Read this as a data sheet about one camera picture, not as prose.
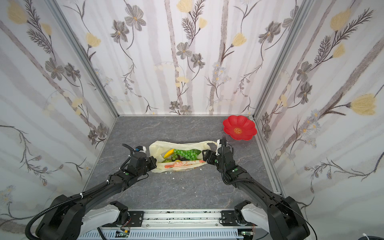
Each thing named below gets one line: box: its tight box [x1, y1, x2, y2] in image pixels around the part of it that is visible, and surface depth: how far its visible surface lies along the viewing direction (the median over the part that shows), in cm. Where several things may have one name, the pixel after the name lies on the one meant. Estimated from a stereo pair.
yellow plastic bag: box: [149, 141, 215, 173], surface depth 87 cm
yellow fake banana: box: [163, 148, 175, 158], surface depth 97 cm
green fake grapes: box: [171, 149, 202, 161], surface depth 93 cm
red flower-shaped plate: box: [223, 115, 258, 141], surface depth 115 cm
